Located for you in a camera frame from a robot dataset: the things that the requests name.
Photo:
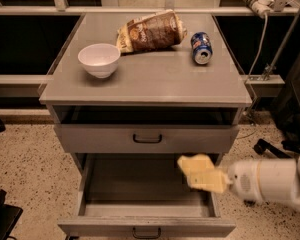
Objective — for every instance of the closed grey upper drawer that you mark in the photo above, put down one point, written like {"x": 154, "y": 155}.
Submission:
{"x": 97, "y": 138}

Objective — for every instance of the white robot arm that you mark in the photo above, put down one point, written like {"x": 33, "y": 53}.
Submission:
{"x": 263, "y": 180}

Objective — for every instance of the black office chair base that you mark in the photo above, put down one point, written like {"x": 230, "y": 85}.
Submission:
{"x": 289, "y": 121}

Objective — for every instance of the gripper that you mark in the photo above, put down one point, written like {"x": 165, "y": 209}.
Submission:
{"x": 242, "y": 178}

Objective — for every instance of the open grey lower drawer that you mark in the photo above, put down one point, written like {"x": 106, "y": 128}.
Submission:
{"x": 142, "y": 196}

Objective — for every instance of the blue soda can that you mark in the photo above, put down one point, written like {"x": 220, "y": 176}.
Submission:
{"x": 201, "y": 48}

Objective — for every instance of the black object bottom left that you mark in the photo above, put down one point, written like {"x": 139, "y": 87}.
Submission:
{"x": 9, "y": 216}

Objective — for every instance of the brown chip bag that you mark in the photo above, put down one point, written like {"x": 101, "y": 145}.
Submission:
{"x": 152, "y": 32}

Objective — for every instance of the metal stand rod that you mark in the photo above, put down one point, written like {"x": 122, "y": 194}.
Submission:
{"x": 270, "y": 68}

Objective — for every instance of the white bowl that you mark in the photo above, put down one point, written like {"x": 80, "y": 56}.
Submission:
{"x": 100, "y": 60}

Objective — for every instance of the grey drawer cabinet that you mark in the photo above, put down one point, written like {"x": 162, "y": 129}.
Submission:
{"x": 154, "y": 88}

